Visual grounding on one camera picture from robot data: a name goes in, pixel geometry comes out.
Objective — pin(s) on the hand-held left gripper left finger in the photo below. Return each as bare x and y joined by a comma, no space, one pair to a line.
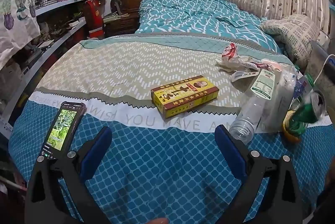
96,154

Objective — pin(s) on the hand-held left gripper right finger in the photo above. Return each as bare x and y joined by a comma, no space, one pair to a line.
230,154

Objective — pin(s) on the yellow cardboard box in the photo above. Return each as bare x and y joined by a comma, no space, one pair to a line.
183,95

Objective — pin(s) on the red white snack wrapper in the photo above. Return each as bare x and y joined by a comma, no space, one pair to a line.
251,67

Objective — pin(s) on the blue white carton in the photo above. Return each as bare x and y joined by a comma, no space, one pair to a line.
301,88

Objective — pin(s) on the black smartphone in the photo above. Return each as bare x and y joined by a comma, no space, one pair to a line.
62,129

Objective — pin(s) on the clear plastic bottle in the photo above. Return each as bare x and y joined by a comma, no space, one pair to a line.
251,114

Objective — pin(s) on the printed bed sheet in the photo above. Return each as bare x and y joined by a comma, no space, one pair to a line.
146,161

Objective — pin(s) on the green drink can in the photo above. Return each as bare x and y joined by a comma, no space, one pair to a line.
306,114

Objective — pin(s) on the white red plastic bag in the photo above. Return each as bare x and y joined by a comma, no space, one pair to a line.
230,56

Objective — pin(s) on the grey metal shelf rack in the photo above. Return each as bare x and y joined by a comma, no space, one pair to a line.
60,38

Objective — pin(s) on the dark wooden nightstand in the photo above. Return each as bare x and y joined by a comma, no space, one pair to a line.
120,25

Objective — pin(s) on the patterned pillow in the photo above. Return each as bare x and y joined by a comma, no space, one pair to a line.
290,33

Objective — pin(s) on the teal patterned blanket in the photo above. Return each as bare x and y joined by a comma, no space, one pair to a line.
199,17

